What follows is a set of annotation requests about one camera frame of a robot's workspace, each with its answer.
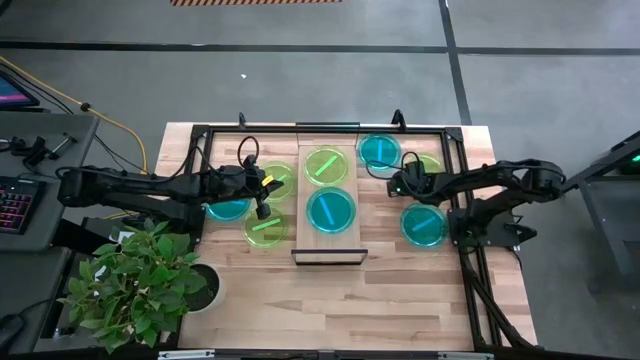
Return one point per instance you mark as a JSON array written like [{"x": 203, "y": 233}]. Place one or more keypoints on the grey metal stand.
[{"x": 615, "y": 210}]

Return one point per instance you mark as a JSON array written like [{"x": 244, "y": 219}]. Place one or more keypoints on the computer monitor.
[{"x": 12, "y": 92}]

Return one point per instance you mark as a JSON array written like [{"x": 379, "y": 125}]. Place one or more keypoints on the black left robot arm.
[{"x": 125, "y": 185}]

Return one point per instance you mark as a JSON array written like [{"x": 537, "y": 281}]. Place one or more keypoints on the black clamp tool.
[{"x": 35, "y": 150}]

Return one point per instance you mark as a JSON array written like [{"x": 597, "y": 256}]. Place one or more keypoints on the green potted plant white pot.
[{"x": 140, "y": 280}]

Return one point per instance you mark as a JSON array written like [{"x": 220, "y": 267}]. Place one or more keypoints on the black aluminium rig frame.
[{"x": 280, "y": 129}]

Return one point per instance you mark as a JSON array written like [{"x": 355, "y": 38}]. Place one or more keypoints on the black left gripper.
[{"x": 237, "y": 182}]

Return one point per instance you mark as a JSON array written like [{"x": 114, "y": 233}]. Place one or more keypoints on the blue translucent plastic plate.
[
  {"x": 331, "y": 210},
  {"x": 372, "y": 150},
  {"x": 227, "y": 210},
  {"x": 424, "y": 225}
]

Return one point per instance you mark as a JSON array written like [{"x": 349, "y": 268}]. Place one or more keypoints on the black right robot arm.
[{"x": 500, "y": 177}]

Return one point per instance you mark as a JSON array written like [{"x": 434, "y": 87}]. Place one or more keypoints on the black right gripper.
[{"x": 412, "y": 180}]

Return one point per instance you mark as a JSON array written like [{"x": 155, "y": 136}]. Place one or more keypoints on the green translucent plastic plate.
[
  {"x": 265, "y": 232},
  {"x": 327, "y": 166},
  {"x": 432, "y": 162},
  {"x": 287, "y": 182}
]

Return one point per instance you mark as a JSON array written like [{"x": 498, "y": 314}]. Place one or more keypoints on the grey desk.
[{"x": 70, "y": 150}]

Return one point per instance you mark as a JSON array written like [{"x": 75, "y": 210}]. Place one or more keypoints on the small yellow label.
[{"x": 267, "y": 180}]

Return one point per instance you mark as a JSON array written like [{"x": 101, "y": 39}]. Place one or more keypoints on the dark grey table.
[{"x": 30, "y": 290}]

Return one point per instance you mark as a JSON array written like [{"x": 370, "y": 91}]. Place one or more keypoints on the silver metal bracket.
[
  {"x": 465, "y": 356},
  {"x": 185, "y": 354}
]

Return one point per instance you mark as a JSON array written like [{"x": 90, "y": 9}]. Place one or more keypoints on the black table clamp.
[
  {"x": 242, "y": 119},
  {"x": 398, "y": 119}
]

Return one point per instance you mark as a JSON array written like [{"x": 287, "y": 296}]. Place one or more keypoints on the black keyboard coloured backlight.
[{"x": 17, "y": 205}]

